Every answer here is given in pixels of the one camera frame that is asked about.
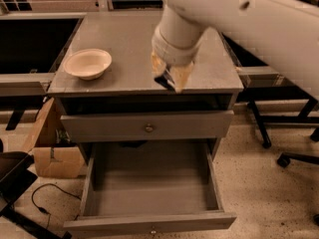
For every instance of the dark blue rxbar wrapper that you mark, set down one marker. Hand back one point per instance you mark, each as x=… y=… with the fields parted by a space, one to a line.
x=165 y=80

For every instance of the closed grey top drawer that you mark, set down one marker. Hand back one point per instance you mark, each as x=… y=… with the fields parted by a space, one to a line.
x=131 y=127

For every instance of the grey wooden drawer cabinet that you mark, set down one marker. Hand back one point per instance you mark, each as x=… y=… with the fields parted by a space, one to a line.
x=127 y=86

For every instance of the black chair at left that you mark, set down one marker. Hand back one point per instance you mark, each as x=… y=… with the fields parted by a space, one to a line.
x=15 y=179

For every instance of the open grey middle drawer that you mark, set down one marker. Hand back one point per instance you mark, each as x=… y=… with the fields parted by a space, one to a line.
x=166 y=185

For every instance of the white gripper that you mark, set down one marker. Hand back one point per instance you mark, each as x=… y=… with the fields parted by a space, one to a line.
x=172 y=53

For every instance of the brass top drawer knob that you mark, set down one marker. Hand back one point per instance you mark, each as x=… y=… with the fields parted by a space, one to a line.
x=149 y=127

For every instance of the white paper bowl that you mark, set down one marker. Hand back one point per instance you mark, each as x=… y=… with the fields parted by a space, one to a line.
x=87 y=64

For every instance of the brown cardboard box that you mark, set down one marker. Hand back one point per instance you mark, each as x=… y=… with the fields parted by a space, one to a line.
x=54 y=155

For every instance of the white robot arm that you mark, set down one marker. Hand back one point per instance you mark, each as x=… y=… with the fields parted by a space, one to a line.
x=283 y=34

